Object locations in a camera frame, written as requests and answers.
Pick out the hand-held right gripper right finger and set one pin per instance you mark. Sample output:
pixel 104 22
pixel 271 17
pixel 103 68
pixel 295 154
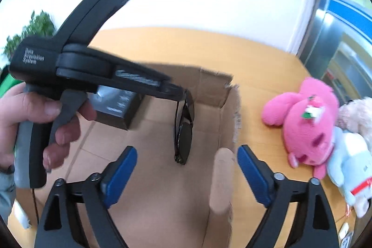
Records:
pixel 255 178

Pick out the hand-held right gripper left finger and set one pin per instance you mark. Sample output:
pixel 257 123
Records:
pixel 119 178

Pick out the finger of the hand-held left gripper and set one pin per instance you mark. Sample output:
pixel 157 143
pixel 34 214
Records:
pixel 101 4
pixel 139 78

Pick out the cardboard box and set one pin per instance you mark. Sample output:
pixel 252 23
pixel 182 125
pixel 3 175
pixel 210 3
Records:
pixel 162 192

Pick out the black sunglasses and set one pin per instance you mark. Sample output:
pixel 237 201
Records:
pixel 184 137

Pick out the wooden desktop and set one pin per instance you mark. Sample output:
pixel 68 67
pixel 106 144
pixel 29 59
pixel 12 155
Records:
pixel 255 62

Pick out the person's left hand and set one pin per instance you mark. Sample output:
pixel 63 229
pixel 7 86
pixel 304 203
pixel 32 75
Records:
pixel 17 108

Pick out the green potted plant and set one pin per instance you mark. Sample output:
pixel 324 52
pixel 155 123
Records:
pixel 35 30

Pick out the green cloth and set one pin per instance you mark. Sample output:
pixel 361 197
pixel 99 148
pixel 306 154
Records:
pixel 7 85

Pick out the black packaging box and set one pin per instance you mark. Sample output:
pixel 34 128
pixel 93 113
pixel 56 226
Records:
pixel 116 108

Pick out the pink plush toy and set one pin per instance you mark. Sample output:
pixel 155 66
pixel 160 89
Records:
pixel 308 126

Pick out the light blue plush toy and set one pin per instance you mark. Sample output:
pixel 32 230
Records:
pixel 348 160

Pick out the white earbuds case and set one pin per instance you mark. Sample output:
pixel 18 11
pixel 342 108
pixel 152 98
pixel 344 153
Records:
pixel 344 229

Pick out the white bottle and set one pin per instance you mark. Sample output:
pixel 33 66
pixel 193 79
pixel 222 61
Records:
pixel 21 216

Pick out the white tag card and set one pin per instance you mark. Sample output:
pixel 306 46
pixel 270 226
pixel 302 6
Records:
pixel 347 240

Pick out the beige plush bear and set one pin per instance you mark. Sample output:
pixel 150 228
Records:
pixel 356 114

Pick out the blue window banner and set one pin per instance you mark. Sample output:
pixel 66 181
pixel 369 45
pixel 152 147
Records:
pixel 348 6

